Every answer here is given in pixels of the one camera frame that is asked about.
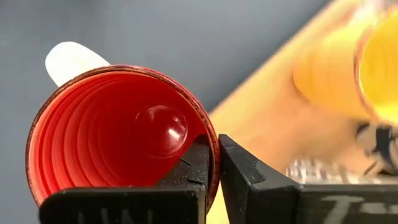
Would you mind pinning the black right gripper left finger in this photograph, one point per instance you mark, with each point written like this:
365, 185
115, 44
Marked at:
155, 205

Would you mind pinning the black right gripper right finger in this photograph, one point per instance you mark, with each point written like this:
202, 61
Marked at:
280, 205

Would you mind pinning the orange mug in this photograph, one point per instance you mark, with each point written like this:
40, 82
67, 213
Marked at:
329, 71

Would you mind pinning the grey table mat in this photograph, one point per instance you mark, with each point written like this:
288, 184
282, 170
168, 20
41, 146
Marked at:
155, 34

